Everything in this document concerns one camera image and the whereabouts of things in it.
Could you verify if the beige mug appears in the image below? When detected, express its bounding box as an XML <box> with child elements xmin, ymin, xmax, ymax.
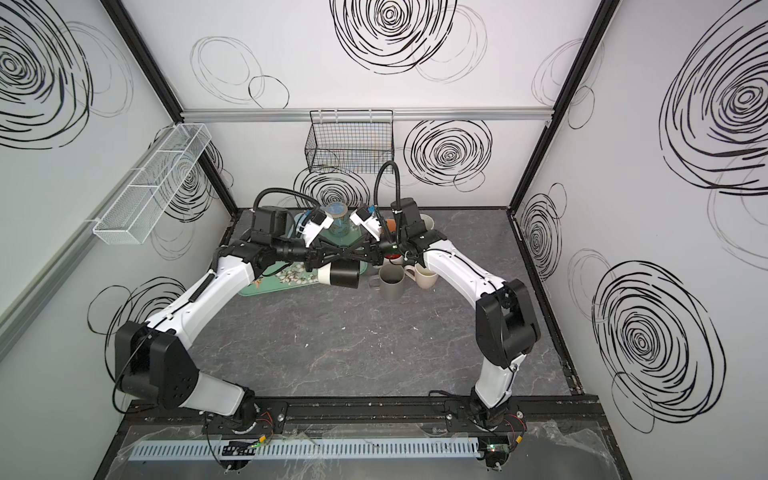
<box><xmin>420</xmin><ymin>214</ymin><xmax>435</xmax><ymax>230</ymax></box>

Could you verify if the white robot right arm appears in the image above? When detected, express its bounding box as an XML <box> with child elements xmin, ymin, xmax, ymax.
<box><xmin>350</xmin><ymin>198</ymin><xmax>541</xmax><ymax>427</ymax></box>

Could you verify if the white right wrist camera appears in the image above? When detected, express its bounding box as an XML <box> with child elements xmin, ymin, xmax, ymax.
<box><xmin>350</xmin><ymin>206</ymin><xmax>382</xmax><ymax>242</ymax></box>

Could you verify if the pale pink mug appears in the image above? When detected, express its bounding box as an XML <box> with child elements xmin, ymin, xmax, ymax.
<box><xmin>404</xmin><ymin>264</ymin><xmax>439</xmax><ymax>290</ymax></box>

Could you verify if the white slotted cable duct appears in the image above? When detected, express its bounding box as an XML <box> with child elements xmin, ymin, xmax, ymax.
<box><xmin>128</xmin><ymin>438</ymin><xmax>481</xmax><ymax>461</ymax></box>

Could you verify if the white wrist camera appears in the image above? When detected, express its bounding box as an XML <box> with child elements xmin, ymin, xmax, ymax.
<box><xmin>301</xmin><ymin>209</ymin><xmax>334</xmax><ymax>247</ymax></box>
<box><xmin>350</xmin><ymin>206</ymin><xmax>382</xmax><ymax>242</ymax></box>

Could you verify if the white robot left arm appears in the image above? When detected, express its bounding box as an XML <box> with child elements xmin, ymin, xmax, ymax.
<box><xmin>114</xmin><ymin>207</ymin><xmax>333</xmax><ymax>434</ymax></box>

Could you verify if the aluminium wall rail left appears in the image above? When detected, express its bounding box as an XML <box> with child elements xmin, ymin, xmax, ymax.
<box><xmin>1</xmin><ymin>123</ymin><xmax>178</xmax><ymax>361</ymax></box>

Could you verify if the mint green floral tray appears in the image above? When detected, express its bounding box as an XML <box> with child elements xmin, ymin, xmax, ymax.
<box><xmin>238</xmin><ymin>221</ymin><xmax>362</xmax><ymax>297</ymax></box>

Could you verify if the black corner frame post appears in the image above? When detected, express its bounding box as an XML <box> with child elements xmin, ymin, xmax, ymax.
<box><xmin>100</xmin><ymin>0</ymin><xmax>239</xmax><ymax>218</ymax></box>
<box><xmin>507</xmin><ymin>0</ymin><xmax>620</xmax><ymax>216</ymax></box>

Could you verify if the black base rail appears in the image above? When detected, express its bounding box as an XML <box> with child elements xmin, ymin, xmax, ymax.
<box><xmin>117</xmin><ymin>393</ymin><xmax>608</xmax><ymax>436</ymax></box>

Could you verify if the black corner frame post right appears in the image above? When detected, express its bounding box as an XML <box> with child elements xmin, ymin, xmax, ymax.
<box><xmin>507</xmin><ymin>0</ymin><xmax>620</xmax><ymax>216</ymax></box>

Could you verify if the aluminium wall rail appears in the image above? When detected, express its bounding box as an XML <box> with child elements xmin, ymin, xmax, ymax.
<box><xmin>1</xmin><ymin>123</ymin><xmax>178</xmax><ymax>361</ymax></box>
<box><xmin>181</xmin><ymin>106</ymin><xmax>554</xmax><ymax>123</ymax></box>

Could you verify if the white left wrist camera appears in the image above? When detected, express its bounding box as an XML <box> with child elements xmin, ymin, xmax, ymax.
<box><xmin>301</xmin><ymin>209</ymin><xmax>334</xmax><ymax>247</ymax></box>

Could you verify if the white mug red inside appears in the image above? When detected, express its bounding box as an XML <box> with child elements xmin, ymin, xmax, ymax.
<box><xmin>385</xmin><ymin>254</ymin><xmax>405</xmax><ymax>265</ymax></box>

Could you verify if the black wire basket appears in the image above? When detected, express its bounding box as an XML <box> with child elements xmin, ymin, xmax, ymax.
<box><xmin>304</xmin><ymin>121</ymin><xmax>395</xmax><ymax>174</ymax></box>

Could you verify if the white wire wall shelf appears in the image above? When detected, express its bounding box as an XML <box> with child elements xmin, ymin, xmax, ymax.
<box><xmin>92</xmin><ymin>123</ymin><xmax>211</xmax><ymax>245</ymax></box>

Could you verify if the black corner frame post left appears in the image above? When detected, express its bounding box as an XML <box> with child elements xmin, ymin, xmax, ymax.
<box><xmin>100</xmin><ymin>0</ymin><xmax>239</xmax><ymax>218</ymax></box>

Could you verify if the blue butterfly mug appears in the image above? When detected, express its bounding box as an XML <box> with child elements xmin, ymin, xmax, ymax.
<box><xmin>324</xmin><ymin>202</ymin><xmax>351</xmax><ymax>238</ymax></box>

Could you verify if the aluminium wall rail back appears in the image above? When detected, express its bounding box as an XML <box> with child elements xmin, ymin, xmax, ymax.
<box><xmin>181</xmin><ymin>106</ymin><xmax>554</xmax><ymax>123</ymax></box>

